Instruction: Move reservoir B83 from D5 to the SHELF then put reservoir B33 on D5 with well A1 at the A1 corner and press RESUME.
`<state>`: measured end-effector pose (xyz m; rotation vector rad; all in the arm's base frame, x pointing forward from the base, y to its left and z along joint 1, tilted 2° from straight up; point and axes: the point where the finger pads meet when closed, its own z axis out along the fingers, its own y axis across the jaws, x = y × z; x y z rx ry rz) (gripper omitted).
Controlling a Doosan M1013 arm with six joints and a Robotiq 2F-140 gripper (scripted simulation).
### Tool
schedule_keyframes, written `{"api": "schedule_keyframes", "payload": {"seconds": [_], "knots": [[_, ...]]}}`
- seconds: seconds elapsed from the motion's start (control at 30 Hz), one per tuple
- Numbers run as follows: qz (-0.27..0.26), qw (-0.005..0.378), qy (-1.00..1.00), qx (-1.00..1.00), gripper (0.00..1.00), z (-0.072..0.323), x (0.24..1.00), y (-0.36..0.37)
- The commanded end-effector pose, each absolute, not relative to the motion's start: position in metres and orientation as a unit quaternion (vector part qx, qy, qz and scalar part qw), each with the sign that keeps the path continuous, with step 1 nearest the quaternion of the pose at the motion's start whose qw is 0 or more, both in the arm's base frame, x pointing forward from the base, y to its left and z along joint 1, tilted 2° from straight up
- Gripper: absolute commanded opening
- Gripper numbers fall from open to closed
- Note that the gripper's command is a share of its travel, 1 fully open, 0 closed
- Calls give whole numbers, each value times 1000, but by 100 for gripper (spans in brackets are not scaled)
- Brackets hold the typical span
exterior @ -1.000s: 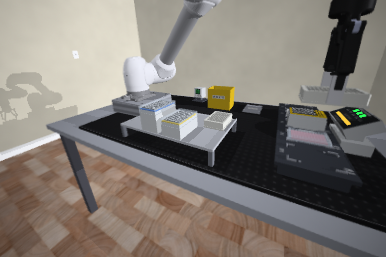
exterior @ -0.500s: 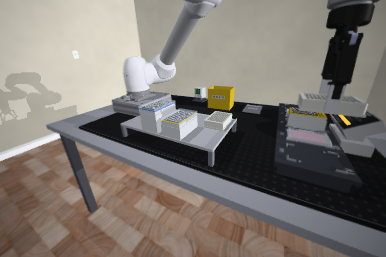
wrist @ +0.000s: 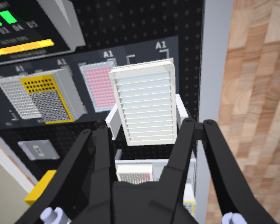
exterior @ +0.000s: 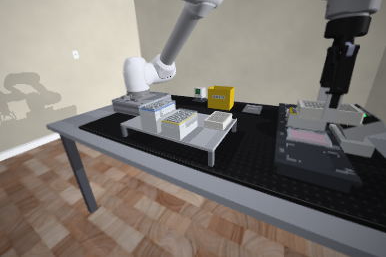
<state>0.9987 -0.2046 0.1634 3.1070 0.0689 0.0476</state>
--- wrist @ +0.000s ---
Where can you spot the white well plate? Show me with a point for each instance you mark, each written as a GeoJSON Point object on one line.
{"type": "Point", "coordinates": [18, 96]}

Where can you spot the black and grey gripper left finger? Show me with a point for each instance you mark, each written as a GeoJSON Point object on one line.
{"type": "Point", "coordinates": [58, 199]}

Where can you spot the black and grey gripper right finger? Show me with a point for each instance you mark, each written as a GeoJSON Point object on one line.
{"type": "Point", "coordinates": [236, 200]}

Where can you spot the pink and pale blue well plate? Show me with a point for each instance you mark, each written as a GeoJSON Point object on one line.
{"type": "Point", "coordinates": [98, 83]}

